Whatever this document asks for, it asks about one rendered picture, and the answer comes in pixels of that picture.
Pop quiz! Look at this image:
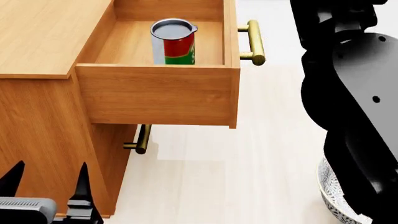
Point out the wooden cabinet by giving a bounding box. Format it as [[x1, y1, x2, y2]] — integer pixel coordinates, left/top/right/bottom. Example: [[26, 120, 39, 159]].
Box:
[[0, 0, 139, 219]]

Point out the long brass drawer handle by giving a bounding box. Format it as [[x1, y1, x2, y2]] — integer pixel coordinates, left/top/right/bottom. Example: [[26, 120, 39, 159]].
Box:
[[237, 19, 266, 67]]

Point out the open wooden drawer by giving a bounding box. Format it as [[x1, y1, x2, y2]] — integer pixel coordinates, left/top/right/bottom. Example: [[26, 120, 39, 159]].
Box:
[[75, 0, 241, 129]]

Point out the red green metal can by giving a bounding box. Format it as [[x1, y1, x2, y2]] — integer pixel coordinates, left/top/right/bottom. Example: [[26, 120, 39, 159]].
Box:
[[150, 18, 198, 65]]

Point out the short brass drawer handle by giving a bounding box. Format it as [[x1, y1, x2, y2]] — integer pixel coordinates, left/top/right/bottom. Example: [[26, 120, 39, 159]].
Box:
[[123, 124, 152, 155]]

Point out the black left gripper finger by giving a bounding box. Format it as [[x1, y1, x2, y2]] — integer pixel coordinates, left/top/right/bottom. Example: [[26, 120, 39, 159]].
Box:
[[0, 160, 25, 198], [68, 162, 93, 201]]

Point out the grey camera box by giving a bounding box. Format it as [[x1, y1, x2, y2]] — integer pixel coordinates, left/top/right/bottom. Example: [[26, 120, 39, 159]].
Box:
[[0, 196, 58, 224]]

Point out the closed wooden drawer front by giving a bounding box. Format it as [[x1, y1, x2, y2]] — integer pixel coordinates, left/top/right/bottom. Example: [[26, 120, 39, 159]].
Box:
[[90, 123, 138, 211]]

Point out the white patterned basket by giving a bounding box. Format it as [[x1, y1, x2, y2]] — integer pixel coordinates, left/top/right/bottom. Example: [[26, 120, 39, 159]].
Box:
[[316, 157, 374, 224]]

